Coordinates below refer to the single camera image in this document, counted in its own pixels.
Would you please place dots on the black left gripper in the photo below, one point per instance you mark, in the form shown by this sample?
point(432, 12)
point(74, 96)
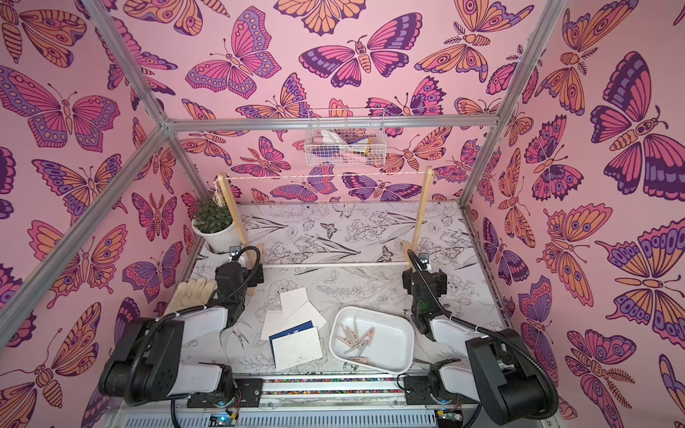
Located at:
point(252, 278)

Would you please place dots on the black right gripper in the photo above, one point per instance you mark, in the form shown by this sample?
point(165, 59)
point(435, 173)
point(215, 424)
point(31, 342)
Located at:
point(424, 281)

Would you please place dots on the white postcard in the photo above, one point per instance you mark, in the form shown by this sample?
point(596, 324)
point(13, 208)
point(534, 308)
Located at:
point(274, 322)
point(300, 347)
point(292, 300)
point(306, 313)

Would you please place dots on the blue postcard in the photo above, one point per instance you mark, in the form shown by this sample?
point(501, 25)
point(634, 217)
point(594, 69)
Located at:
point(289, 331)

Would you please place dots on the beige clothespin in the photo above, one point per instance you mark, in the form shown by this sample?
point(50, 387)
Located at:
point(348, 340)
point(368, 337)
point(363, 361)
point(352, 333)

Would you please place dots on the grey clothespin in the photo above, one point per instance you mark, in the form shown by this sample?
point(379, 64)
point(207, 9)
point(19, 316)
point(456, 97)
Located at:
point(357, 350)

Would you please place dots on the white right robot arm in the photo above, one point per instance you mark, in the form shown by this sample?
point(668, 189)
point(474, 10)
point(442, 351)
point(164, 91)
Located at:
point(504, 380)

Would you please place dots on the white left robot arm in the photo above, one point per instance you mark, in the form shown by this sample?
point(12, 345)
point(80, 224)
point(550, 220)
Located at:
point(146, 364)

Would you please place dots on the white plastic tray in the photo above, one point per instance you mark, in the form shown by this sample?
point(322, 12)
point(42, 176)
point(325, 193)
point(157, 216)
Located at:
point(392, 347)

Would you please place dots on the potted green plant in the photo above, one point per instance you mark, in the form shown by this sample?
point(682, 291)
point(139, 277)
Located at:
point(215, 224)

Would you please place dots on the wooden drying rack frame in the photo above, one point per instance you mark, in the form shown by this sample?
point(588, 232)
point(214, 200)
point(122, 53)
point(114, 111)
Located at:
point(380, 226)

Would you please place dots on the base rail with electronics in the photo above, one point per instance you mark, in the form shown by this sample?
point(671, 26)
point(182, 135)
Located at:
point(353, 400)

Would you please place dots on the white wire basket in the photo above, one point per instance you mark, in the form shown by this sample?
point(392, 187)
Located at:
point(347, 136)

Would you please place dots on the aluminium frame profiles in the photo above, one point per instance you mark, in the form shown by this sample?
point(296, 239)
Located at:
point(38, 282)

